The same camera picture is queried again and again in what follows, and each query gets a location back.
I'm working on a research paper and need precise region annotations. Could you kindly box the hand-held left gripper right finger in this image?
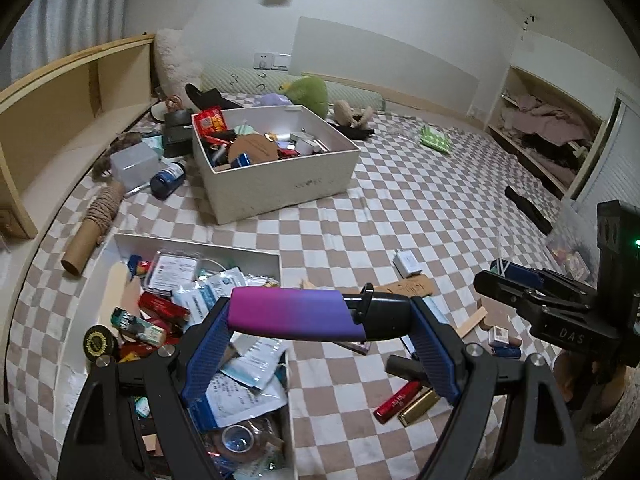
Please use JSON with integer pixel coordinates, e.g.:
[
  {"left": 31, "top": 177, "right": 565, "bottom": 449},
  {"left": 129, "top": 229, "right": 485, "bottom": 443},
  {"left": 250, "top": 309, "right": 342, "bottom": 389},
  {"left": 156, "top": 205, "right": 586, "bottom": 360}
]
[{"left": 407, "top": 296, "right": 586, "bottom": 480}]

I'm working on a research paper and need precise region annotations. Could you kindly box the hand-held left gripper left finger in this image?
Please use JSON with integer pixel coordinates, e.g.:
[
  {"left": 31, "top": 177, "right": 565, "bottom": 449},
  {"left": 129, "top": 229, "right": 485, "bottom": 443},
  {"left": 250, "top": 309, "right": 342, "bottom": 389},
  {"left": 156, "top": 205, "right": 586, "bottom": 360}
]
[{"left": 57, "top": 297, "right": 236, "bottom": 480}]

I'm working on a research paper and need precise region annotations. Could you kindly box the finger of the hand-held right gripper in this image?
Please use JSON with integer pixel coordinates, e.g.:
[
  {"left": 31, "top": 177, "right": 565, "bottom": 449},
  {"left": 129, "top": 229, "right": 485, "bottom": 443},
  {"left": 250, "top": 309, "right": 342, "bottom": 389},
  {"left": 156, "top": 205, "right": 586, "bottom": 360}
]
[
  {"left": 473, "top": 269, "right": 598, "bottom": 332},
  {"left": 490, "top": 260, "right": 598, "bottom": 297}
]

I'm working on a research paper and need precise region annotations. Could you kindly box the purple lighter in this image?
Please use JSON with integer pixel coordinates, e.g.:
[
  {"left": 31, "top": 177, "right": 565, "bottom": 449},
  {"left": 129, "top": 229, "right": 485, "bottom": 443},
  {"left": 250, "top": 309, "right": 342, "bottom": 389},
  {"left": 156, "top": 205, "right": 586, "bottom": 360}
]
[{"left": 227, "top": 284, "right": 418, "bottom": 343}]

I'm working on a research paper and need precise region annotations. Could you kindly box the shallow white box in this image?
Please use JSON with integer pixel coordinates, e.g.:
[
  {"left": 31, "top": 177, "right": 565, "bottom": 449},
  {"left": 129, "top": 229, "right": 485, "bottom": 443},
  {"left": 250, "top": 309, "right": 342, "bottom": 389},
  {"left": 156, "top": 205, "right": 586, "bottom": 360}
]
[{"left": 82, "top": 232, "right": 298, "bottom": 480}]

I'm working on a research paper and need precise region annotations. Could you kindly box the person's right forearm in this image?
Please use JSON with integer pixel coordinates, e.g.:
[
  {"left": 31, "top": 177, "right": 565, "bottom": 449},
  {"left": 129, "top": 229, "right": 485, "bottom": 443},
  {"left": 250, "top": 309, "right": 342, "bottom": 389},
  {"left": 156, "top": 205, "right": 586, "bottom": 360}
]
[{"left": 550, "top": 350, "right": 640, "bottom": 480}]

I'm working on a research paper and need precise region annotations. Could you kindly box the brown wooden piece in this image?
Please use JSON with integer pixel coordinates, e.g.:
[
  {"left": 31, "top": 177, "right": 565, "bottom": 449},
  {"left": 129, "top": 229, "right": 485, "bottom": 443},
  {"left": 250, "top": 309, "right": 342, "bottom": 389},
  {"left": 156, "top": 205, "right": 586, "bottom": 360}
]
[{"left": 477, "top": 295, "right": 521, "bottom": 331}]

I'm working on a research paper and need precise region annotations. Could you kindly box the black tube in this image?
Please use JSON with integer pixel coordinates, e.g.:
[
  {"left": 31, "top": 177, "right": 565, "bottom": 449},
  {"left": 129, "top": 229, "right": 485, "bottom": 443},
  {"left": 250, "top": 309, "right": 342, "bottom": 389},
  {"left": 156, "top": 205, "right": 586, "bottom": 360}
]
[{"left": 385, "top": 355, "right": 426, "bottom": 378}]

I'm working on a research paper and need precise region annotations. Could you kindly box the flat wooden stick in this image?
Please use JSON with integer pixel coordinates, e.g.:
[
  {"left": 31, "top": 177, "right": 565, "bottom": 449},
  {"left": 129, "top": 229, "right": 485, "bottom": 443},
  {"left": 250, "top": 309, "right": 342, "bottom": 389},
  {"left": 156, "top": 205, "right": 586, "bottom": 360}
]
[{"left": 459, "top": 307, "right": 488, "bottom": 338}]

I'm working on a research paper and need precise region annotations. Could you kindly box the clear plastic bag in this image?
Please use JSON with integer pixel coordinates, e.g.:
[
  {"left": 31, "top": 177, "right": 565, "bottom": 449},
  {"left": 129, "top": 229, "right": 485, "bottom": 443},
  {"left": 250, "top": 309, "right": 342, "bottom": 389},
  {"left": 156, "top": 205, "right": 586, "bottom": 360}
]
[{"left": 545, "top": 200, "right": 601, "bottom": 281}]

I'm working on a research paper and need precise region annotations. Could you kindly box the gold lipstick tube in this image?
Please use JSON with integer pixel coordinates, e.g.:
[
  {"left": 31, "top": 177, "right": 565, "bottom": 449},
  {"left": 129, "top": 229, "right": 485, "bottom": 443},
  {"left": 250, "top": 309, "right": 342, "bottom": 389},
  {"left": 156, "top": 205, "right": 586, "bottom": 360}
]
[{"left": 397, "top": 389, "right": 441, "bottom": 427}]

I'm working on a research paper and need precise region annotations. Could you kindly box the dark red long box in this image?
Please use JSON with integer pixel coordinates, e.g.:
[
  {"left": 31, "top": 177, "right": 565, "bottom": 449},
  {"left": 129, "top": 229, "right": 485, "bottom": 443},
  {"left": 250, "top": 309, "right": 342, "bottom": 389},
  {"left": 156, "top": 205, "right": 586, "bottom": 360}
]
[{"left": 137, "top": 292, "right": 191, "bottom": 323}]

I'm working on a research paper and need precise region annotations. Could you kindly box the red lipstick tube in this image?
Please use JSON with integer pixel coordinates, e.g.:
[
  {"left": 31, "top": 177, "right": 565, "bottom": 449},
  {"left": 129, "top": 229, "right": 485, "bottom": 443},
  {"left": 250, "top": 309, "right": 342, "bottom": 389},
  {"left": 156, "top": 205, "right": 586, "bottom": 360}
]
[{"left": 373, "top": 381, "right": 423, "bottom": 425}]

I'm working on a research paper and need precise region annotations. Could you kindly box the wooden plaque with writing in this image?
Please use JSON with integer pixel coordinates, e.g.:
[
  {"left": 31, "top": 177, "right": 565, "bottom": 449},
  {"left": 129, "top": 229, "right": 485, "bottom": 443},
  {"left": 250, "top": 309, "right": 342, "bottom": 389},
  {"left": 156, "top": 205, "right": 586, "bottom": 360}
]
[{"left": 372, "top": 277, "right": 435, "bottom": 301}]

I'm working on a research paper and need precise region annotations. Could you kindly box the black cloth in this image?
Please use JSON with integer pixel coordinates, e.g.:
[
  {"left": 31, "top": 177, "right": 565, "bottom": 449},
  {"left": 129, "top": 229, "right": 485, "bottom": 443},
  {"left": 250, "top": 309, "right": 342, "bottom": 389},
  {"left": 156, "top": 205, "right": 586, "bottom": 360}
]
[{"left": 504, "top": 185, "right": 556, "bottom": 235}]

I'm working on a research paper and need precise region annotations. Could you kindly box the small patterned tube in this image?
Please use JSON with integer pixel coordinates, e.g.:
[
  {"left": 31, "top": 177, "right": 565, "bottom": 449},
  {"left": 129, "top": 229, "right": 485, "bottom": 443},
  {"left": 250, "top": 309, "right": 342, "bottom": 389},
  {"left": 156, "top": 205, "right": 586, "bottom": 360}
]
[{"left": 330, "top": 340, "right": 371, "bottom": 356}]

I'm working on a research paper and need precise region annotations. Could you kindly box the clear plastic case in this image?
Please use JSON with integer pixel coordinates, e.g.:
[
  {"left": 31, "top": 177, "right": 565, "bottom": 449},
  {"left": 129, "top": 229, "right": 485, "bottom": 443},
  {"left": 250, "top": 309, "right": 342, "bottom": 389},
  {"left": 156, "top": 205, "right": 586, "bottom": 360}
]
[{"left": 147, "top": 255, "right": 198, "bottom": 293}]

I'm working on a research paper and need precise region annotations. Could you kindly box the white charger plug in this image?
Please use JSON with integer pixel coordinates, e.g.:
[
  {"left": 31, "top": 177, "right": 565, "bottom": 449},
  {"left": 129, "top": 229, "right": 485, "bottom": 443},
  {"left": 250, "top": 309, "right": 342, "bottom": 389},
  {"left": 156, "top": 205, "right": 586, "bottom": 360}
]
[{"left": 392, "top": 250, "right": 423, "bottom": 278}]

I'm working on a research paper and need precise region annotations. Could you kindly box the light wooden oval board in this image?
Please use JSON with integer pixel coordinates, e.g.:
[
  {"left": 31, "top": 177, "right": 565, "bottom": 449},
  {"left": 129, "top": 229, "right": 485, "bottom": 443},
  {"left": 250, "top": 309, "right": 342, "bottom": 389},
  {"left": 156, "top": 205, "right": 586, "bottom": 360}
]
[{"left": 107, "top": 260, "right": 135, "bottom": 331}]

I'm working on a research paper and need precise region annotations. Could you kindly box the black jar gold seal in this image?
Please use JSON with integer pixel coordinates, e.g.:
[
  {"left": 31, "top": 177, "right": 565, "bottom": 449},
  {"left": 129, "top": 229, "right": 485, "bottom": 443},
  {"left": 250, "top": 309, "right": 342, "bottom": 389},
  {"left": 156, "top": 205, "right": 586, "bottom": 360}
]
[{"left": 82, "top": 325, "right": 121, "bottom": 361}]

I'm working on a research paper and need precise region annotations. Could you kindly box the white sliding door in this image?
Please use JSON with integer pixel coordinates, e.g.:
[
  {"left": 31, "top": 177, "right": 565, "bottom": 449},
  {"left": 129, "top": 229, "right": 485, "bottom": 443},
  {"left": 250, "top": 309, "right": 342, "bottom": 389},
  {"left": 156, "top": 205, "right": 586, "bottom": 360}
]
[{"left": 572, "top": 89, "right": 640, "bottom": 221}]

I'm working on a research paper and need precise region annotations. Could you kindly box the checkered bed sheet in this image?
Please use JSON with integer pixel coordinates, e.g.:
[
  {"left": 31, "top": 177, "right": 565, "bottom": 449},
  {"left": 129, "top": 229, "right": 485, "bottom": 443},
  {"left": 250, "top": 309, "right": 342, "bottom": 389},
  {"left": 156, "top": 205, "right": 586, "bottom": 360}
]
[{"left": 10, "top": 105, "right": 601, "bottom": 480}]

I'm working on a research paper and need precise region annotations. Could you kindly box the pile of clothes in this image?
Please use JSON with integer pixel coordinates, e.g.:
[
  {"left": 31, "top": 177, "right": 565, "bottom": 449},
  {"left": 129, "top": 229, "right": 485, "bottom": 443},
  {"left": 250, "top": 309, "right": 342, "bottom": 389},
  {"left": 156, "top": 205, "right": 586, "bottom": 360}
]
[{"left": 500, "top": 90, "right": 601, "bottom": 186}]

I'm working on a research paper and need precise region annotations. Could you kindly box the green checkered packet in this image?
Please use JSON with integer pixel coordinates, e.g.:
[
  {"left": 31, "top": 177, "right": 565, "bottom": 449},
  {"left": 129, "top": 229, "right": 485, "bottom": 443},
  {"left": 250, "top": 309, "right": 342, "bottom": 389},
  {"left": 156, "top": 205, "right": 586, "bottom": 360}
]
[{"left": 419, "top": 124, "right": 453, "bottom": 153}]

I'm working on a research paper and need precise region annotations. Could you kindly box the cardboard tube with twine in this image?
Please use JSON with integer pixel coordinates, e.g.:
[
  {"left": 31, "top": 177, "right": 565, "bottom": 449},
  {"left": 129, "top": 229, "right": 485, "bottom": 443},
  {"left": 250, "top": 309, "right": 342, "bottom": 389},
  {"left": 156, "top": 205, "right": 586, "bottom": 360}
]
[{"left": 61, "top": 182, "right": 126, "bottom": 277}]

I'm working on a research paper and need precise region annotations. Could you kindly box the dark blue bottle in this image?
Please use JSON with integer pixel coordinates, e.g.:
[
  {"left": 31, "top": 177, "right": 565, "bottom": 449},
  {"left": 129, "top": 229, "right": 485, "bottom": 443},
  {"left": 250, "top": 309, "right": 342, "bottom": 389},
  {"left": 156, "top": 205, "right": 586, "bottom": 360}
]
[{"left": 150, "top": 160, "right": 187, "bottom": 200}]

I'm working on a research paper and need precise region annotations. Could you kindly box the tall white box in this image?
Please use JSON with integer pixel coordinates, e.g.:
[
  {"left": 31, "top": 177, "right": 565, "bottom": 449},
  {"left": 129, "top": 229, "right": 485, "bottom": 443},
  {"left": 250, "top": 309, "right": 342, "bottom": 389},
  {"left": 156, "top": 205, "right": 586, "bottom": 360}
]
[{"left": 191, "top": 105, "right": 360, "bottom": 226}]

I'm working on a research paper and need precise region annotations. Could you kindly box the wooden wardrobe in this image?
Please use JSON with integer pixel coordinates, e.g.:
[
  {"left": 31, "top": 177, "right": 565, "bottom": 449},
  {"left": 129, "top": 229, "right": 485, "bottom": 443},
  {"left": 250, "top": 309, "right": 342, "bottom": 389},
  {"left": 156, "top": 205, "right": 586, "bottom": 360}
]
[{"left": 482, "top": 65, "right": 618, "bottom": 201}]

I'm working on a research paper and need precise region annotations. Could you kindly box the translucent plastic box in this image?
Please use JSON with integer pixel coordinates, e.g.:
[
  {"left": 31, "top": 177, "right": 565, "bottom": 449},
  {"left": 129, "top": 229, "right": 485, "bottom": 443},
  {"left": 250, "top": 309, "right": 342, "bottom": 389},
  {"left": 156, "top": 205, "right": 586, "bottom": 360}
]
[{"left": 109, "top": 141, "right": 161, "bottom": 192}]

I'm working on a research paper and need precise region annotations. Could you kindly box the round brown leather disc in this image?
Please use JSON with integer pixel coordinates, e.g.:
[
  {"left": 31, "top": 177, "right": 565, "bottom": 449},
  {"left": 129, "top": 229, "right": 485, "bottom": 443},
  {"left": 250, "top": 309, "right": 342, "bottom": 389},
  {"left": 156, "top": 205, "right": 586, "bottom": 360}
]
[{"left": 227, "top": 132, "right": 278, "bottom": 166}]

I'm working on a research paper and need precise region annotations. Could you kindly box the black gift box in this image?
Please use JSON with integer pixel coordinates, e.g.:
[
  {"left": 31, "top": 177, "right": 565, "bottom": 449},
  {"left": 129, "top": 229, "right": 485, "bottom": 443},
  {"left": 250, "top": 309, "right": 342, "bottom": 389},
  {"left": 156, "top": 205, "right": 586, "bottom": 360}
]
[{"left": 162, "top": 109, "right": 201, "bottom": 158}]

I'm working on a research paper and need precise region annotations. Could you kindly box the brown furry toy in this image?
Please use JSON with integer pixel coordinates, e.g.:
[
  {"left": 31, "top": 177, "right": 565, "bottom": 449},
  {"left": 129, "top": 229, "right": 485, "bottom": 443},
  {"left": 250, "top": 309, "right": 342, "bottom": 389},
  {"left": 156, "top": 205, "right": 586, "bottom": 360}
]
[{"left": 91, "top": 132, "right": 143, "bottom": 181}]

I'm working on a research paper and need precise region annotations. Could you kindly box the red snack packet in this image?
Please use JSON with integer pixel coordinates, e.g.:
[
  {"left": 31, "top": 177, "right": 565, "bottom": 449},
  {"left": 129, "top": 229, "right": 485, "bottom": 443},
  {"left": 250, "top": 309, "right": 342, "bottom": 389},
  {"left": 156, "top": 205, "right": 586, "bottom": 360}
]
[{"left": 194, "top": 106, "right": 228, "bottom": 136}]

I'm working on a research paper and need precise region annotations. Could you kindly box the brown teddy plush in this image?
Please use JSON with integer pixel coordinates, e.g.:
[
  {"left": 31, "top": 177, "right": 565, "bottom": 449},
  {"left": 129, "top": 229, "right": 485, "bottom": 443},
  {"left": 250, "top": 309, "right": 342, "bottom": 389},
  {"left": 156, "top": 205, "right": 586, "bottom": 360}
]
[{"left": 332, "top": 100, "right": 376, "bottom": 128}]

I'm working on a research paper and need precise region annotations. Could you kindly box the black hat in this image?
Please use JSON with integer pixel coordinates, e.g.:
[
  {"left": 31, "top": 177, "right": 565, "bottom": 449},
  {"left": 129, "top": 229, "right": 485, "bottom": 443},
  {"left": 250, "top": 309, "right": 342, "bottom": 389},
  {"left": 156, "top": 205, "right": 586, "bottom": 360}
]
[{"left": 185, "top": 82, "right": 241, "bottom": 111}]

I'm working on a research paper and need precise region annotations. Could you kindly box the white headboard panel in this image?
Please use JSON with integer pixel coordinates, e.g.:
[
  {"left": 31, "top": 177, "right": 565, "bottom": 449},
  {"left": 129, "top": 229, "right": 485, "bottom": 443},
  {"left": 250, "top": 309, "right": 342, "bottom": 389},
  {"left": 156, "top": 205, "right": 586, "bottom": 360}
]
[{"left": 290, "top": 16, "right": 481, "bottom": 121}]

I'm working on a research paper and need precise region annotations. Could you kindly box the green plush toy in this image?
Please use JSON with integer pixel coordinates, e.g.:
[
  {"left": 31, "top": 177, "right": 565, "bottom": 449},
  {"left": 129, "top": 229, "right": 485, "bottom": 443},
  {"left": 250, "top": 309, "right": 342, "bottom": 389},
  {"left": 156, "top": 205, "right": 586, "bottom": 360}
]
[{"left": 277, "top": 75, "right": 330, "bottom": 117}]

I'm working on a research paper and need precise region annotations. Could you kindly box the wooden bedside shelf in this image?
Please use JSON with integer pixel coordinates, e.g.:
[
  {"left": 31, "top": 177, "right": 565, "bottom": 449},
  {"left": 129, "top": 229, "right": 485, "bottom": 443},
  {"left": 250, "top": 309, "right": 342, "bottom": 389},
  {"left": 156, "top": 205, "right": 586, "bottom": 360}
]
[{"left": 0, "top": 34, "right": 157, "bottom": 241}]

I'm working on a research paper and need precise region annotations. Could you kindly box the green checkered bolster pillow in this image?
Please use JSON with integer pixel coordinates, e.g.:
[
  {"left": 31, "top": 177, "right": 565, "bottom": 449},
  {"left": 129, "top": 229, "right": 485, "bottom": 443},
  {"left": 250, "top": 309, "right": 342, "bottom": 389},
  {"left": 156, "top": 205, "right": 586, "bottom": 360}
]
[{"left": 200, "top": 62, "right": 391, "bottom": 111}]

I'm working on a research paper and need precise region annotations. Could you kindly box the white fluffy pillow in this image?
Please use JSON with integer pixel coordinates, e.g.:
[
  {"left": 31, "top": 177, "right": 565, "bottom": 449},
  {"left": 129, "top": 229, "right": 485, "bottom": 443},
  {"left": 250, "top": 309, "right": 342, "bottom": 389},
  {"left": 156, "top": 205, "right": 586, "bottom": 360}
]
[{"left": 152, "top": 27, "right": 203, "bottom": 101}]

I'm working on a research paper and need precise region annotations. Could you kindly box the grey curtain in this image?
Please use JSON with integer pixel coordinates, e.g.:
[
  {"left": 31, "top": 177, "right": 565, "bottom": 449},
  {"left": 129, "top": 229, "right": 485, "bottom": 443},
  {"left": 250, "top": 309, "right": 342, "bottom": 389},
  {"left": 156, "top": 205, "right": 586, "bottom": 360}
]
[{"left": 10, "top": 0, "right": 136, "bottom": 81}]

